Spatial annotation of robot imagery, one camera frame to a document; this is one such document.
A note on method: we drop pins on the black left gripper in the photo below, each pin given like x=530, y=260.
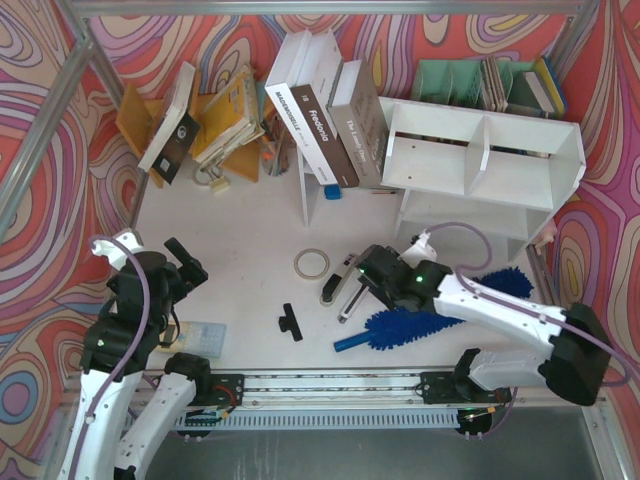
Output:
x=187, y=265

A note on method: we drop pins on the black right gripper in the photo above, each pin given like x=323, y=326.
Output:
x=368, y=273

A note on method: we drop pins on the blue microfiber duster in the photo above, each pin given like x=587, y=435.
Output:
x=388, y=329

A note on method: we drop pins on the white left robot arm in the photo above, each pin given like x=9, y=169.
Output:
x=145, y=290

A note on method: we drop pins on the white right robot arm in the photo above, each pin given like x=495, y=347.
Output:
x=567, y=349

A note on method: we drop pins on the white bookshelf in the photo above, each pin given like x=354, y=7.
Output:
x=504, y=174

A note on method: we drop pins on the white black marker pen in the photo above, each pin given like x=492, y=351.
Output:
x=352, y=304

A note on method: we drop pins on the grey black stapler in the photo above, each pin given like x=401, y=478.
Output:
x=337, y=280

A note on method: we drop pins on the roll of masking tape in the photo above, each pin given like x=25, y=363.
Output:
x=311, y=264

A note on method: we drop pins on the small blue box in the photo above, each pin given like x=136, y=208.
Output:
x=332, y=192

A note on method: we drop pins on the black T-shaped part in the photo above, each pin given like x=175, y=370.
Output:
x=288, y=323

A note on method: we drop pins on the white book support stand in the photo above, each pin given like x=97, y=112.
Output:
x=309, y=187

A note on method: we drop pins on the black and white book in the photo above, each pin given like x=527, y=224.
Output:
x=173, y=129

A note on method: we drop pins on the grey Lonely Ones book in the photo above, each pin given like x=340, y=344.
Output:
x=360, y=122

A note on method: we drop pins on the cup of pencils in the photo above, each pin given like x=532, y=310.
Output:
x=274, y=146

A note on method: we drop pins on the stack of yellow books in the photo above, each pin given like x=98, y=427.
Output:
x=230, y=120

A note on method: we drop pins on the green desk organizer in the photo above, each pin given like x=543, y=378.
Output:
x=486, y=84

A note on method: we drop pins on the brown Fredonia book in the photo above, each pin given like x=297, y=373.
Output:
x=328, y=158

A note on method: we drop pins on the white Mademoiselle book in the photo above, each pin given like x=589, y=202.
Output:
x=303, y=58

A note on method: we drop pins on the blue and yellow book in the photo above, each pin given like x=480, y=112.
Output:
x=546, y=88

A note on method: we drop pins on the metal rail with mounts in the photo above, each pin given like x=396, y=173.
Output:
x=309, y=389

